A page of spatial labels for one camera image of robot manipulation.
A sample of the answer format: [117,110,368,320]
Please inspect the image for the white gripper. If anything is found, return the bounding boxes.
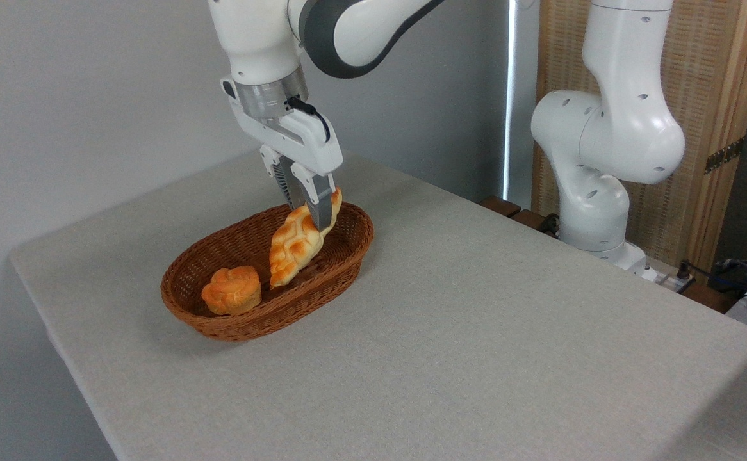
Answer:
[221,77,343,231]

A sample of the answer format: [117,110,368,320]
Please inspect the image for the braided golden bread loaf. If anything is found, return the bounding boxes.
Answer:
[269,187,343,289]

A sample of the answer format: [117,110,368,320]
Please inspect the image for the brown wicker oval basket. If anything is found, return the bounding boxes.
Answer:
[160,200,375,342]

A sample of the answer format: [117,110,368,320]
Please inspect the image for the orange flower-shaped bun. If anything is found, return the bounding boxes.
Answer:
[201,266,263,316]

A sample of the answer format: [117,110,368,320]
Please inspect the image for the dark wooden base board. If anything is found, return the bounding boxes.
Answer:
[479,195,743,314]

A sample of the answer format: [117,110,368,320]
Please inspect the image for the bright vertical window strip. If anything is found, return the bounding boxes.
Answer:
[503,0,516,200]

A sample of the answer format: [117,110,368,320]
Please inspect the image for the grey tablecloth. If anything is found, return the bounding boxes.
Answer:
[8,134,747,461]

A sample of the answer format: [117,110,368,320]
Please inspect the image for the metal screen hinge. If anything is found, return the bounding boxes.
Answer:
[705,138,744,175]

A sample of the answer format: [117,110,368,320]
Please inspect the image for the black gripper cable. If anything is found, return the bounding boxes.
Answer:
[287,96,331,143]

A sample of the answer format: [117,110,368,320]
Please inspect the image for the black base power cable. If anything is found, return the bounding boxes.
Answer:
[676,259,747,296]

